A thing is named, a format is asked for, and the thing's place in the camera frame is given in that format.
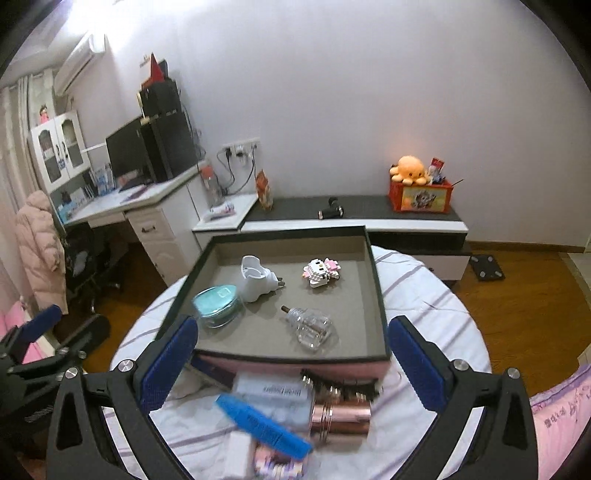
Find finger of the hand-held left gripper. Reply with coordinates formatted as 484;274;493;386
18;314;112;377
0;304;64;365

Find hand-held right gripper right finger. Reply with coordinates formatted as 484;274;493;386
388;316;541;480

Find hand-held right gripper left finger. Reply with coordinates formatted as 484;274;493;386
46;316;199;480

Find black hair clip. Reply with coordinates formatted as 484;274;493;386
300;368;386;402

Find rose gold jar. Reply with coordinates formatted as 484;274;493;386
310;398;372;437

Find pink black storage box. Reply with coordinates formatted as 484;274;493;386
154;224;393;386

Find blue tube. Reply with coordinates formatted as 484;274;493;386
216;394;314;462

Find clear plastic floss box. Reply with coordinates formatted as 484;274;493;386
228;373;317;428

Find small white box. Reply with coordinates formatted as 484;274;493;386
225;431;259;480

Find pink blanket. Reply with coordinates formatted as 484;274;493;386
0;300;38;365

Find black office chair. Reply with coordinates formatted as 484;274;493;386
60;222;127;315

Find pink puffer jacket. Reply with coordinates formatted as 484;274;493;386
14;190;69;315

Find teal round case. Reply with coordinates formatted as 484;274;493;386
191;285;245;329

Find clear glass bottle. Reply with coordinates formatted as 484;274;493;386
281;305;334;355

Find black floor scale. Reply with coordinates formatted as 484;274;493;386
468;253;506;281

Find white pink block toy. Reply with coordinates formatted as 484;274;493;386
302;258;341;289

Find dark mouse pad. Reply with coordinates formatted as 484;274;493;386
117;184;153;201

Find blue white cartons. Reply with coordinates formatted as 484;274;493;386
90;164;114;195

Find white desk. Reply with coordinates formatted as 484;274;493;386
58;164;213;287

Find pink printed quilt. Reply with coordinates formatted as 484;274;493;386
529;369;591;480

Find light curtain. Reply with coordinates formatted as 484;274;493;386
0;74;56;324

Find low black white cabinet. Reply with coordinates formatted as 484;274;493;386
240;195;472;282

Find red printed storage bin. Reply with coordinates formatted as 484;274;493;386
388;178;453;214

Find white side table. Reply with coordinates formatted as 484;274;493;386
191;193;259;252

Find white glass-door cabinet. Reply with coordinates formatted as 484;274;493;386
28;110;90;192

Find clear water bottle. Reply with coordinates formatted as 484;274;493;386
199;161;225;210

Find black computer monitor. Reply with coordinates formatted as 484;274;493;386
105;116;158;183

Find orange snack bag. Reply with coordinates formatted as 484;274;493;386
255;169;274;210

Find orange octopus plush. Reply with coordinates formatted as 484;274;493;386
389;155;430;186

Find black computer tower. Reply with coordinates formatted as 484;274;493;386
139;111;199;183

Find white air conditioner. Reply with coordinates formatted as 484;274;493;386
54;34;107;95

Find red triangular item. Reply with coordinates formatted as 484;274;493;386
141;52;169;88

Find black power cable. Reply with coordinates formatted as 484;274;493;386
217;148;257;195

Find white wall power outlet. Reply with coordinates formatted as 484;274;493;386
221;137;262;160

